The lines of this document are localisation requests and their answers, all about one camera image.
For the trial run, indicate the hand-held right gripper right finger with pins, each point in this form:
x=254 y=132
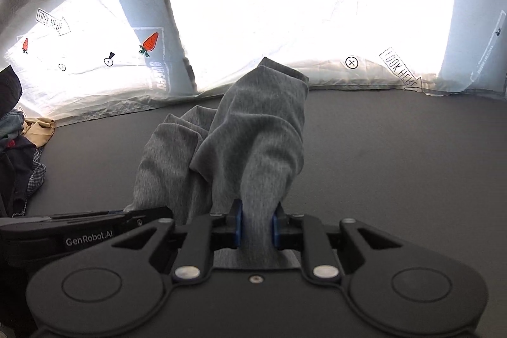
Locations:
x=276 y=229

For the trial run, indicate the white plastic sheet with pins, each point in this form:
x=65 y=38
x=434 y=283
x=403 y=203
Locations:
x=297 y=13

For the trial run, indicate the dark navy garment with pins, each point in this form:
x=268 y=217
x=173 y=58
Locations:
x=18 y=167

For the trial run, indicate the grey knit garment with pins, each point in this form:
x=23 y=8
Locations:
x=245 y=132

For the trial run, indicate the black cloth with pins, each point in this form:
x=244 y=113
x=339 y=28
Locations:
x=8 y=92

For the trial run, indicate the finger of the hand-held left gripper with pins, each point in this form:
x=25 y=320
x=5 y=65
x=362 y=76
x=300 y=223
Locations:
x=146 y=214

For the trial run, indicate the blue plaid shirt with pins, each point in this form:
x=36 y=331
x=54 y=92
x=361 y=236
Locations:
x=36 y=173

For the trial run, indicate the beige cloth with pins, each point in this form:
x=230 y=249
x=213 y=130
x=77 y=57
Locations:
x=37 y=130

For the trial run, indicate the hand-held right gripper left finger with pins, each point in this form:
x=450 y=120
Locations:
x=237 y=227

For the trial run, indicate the blue denim garment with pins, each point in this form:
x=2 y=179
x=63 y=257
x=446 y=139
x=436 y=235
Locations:
x=11 y=126

